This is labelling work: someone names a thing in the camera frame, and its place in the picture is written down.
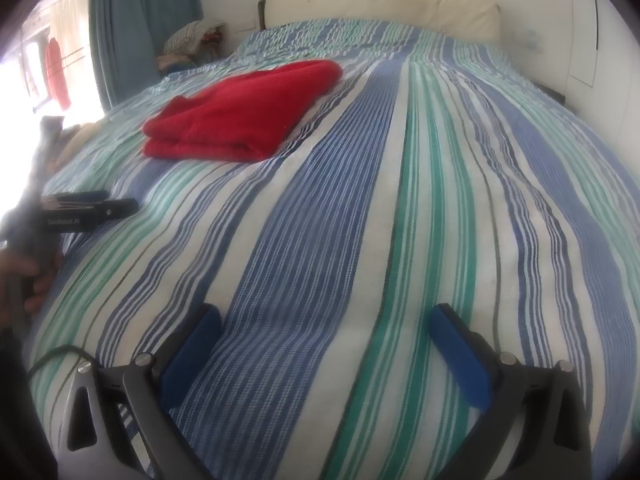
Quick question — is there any red hanging garment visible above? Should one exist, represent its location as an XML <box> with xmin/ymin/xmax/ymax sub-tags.
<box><xmin>44</xmin><ymin>37</ymin><xmax>71</xmax><ymax>111</ymax></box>

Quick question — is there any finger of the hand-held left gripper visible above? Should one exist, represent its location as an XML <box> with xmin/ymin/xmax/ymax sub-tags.
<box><xmin>92</xmin><ymin>198</ymin><xmax>139</xmax><ymax>221</ymax></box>
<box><xmin>42</xmin><ymin>190</ymin><xmax>111</xmax><ymax>207</ymax></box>

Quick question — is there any pile of clothes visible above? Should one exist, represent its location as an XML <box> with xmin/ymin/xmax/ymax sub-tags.
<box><xmin>156</xmin><ymin>21</ymin><xmax>226</xmax><ymax>73</ymax></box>

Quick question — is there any black cable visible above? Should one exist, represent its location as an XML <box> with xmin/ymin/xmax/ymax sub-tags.
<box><xmin>27</xmin><ymin>344</ymin><xmax>96</xmax><ymax>377</ymax></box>

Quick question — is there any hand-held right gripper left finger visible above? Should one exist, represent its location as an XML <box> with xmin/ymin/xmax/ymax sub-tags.
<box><xmin>57</xmin><ymin>302</ymin><xmax>223</xmax><ymax>480</ymax></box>

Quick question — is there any cream padded headboard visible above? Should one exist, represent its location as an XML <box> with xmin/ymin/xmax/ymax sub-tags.
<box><xmin>257</xmin><ymin>0</ymin><xmax>502</xmax><ymax>43</ymax></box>

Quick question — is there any striped bed cover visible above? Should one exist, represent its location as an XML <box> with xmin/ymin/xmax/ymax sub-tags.
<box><xmin>27</xmin><ymin>19</ymin><xmax>640</xmax><ymax>480</ymax></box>

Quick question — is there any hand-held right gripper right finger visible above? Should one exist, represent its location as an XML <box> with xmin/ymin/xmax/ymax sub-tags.
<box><xmin>430</xmin><ymin>302</ymin><xmax>593</xmax><ymax>480</ymax></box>

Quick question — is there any blue curtain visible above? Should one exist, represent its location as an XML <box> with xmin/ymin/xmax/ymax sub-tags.
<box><xmin>89</xmin><ymin>0</ymin><xmax>206</xmax><ymax>111</ymax></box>

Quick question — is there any person's left hand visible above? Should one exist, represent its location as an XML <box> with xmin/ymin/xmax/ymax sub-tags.
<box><xmin>0</xmin><ymin>247</ymin><xmax>66</xmax><ymax>317</ymax></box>

